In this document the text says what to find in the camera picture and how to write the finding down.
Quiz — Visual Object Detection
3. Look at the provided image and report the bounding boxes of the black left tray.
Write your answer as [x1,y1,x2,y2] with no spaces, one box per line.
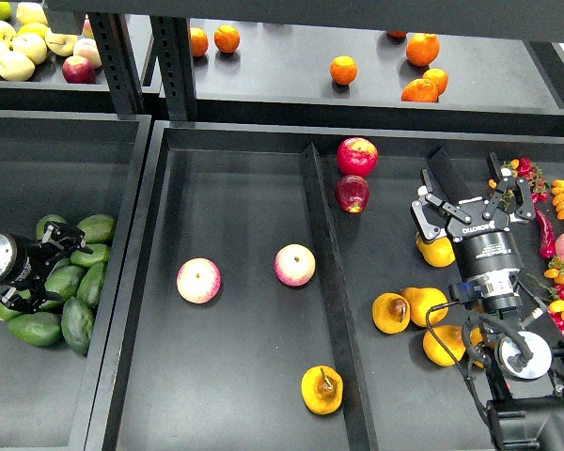
[0,111,151,450]

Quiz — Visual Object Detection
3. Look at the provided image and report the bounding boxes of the dark red apple on shelf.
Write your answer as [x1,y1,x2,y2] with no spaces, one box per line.
[62,55,96,84]

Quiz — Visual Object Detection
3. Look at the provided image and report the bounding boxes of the yellow pear with brown end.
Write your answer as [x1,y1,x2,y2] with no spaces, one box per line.
[372,292,411,334]

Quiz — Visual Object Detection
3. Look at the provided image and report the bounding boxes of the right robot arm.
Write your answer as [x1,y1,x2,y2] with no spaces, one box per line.
[411,148,564,450]

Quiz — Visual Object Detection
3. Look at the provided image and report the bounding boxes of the bright red apple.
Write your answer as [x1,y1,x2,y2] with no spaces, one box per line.
[337,137,379,178]

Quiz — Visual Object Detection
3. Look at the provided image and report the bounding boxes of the red chili pepper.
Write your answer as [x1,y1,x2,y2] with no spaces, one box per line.
[535,207,556,259]

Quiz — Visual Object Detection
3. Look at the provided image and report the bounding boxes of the orange behind right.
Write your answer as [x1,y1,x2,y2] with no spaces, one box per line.
[422,68,449,96]

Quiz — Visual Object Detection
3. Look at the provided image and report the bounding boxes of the orange far left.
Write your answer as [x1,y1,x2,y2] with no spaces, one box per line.
[190,27,209,58]

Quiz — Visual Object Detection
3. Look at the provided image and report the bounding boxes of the black tray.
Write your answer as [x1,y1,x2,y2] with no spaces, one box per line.
[84,120,564,451]
[0,111,151,450]

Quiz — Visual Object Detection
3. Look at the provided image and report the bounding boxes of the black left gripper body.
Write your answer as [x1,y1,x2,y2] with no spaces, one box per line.
[0,235,59,292]

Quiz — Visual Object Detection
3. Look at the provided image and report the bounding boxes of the black centre tray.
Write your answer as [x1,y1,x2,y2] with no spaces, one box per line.
[84,120,564,451]

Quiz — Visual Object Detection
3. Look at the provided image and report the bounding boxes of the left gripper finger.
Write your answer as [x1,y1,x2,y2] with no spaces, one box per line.
[40,221,92,255]
[0,288,64,313]

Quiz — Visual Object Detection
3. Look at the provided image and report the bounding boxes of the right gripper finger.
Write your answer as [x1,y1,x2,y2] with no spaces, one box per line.
[482,152,535,223]
[410,169,471,243]

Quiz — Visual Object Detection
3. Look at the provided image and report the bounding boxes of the green avocado middle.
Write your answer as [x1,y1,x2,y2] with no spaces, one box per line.
[8,312,62,347]

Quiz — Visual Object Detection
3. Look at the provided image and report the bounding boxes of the pink apple right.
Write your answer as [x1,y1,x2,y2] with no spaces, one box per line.
[274,243,316,288]

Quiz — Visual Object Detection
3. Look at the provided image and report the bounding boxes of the orange middle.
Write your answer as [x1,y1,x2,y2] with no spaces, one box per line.
[330,55,358,86]

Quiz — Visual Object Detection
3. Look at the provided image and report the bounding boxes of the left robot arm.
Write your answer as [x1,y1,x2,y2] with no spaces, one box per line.
[0,221,92,314]

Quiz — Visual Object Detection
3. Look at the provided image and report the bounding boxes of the yellow apple front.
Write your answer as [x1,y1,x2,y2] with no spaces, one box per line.
[0,51,36,82]

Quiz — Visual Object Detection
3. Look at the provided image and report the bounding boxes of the pink apple left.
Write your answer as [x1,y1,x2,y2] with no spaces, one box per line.
[176,257,221,304]

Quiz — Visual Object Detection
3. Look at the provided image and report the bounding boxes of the green avocado upper left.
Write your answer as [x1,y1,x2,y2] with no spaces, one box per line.
[36,214,68,241]

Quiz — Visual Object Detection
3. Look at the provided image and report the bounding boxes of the black shelf post right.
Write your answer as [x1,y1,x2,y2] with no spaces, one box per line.
[149,16,198,121]

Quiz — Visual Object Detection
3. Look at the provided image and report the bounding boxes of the pink apple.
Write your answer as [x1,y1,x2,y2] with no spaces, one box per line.
[176,257,221,304]
[274,243,316,288]

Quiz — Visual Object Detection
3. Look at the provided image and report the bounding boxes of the black shelf post left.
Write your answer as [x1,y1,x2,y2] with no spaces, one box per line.
[88,12,145,115]

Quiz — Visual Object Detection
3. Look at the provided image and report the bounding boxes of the cherry tomato cluster upper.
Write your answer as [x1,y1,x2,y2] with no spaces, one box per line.
[488,157,550,210]

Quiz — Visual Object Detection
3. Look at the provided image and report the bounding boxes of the dark green avocado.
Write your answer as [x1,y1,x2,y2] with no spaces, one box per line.
[39,265,86,311]

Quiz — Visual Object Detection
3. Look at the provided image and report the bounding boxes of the large orange upper right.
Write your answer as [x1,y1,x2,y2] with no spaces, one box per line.
[405,33,441,67]

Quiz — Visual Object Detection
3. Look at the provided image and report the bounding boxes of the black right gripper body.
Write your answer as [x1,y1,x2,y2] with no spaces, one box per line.
[446,197,524,285]

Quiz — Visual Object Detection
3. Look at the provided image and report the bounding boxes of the orange front right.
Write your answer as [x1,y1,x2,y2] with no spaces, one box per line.
[401,78,439,102]

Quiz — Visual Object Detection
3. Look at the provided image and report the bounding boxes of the black shelf post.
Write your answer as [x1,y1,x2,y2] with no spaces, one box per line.
[149,16,198,121]
[88,12,145,115]

